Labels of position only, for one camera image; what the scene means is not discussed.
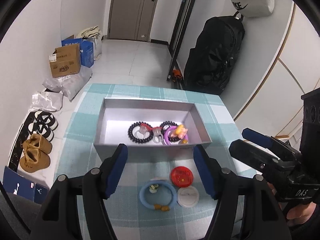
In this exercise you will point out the black tripod stand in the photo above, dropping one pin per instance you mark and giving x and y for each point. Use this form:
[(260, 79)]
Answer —
[(178, 33)]

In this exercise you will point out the orange black tool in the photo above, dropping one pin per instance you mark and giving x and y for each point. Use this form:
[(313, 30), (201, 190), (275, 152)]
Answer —
[(176, 76)]

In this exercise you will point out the grey plastic parcel bag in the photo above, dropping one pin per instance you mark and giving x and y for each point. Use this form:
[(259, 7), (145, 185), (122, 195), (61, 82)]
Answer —
[(69, 85)]

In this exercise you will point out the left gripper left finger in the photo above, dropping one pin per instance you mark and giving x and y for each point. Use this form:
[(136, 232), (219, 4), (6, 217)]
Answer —
[(115, 168)]

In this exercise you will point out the brown cardboard box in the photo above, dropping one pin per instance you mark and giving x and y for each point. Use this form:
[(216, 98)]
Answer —
[(65, 61)]

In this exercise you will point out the doll head hair clip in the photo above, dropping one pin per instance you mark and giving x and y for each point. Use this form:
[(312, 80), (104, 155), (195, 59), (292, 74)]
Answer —
[(181, 133)]

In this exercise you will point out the red China badge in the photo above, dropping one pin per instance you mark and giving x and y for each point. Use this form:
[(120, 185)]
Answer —
[(181, 176)]

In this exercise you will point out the right hand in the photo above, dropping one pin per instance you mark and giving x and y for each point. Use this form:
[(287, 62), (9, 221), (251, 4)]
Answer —
[(300, 214)]

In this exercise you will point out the teal plaid tablecloth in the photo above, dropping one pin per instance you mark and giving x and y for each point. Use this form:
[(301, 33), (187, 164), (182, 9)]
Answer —
[(129, 218)]

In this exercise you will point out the red clear hair clip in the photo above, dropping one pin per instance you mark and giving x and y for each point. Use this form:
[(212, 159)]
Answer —
[(146, 133)]

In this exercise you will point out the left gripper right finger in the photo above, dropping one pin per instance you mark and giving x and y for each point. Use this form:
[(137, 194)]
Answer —
[(207, 169)]

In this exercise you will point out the grey door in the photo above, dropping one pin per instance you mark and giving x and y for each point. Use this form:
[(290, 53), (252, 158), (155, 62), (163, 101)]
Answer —
[(131, 19)]

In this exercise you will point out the tan suede boot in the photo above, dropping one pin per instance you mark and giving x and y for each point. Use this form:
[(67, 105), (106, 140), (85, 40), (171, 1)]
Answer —
[(37, 142), (34, 160)]

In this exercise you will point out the white round badge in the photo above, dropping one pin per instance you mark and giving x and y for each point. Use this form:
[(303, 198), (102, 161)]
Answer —
[(188, 197)]

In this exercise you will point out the blue Jordan shoebox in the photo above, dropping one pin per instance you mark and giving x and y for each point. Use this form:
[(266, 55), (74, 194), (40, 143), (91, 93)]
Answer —
[(18, 185)]

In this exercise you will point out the black white sneaker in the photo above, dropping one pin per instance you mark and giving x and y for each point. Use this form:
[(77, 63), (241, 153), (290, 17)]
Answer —
[(41, 129), (47, 119)]

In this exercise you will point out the blue cardboard box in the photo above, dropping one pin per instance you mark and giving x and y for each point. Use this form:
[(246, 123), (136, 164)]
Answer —
[(86, 50)]

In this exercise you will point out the grey jewelry box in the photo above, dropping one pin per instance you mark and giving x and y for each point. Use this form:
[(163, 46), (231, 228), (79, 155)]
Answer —
[(119, 119)]

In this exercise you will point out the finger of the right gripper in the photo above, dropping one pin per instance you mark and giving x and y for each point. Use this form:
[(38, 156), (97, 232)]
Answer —
[(257, 138)]

